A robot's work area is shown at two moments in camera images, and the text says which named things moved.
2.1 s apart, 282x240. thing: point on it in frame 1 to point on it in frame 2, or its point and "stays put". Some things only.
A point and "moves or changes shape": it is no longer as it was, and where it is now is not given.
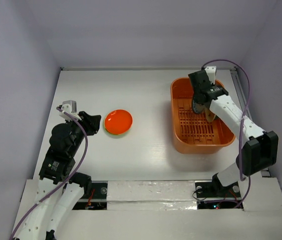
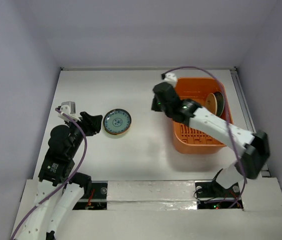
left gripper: [92, 122] stays put
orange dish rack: [193, 132] stays put
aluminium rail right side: [243, 101] stays put
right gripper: [200, 83] to [156, 104]
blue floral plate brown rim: [197, 107] moves or changes shape
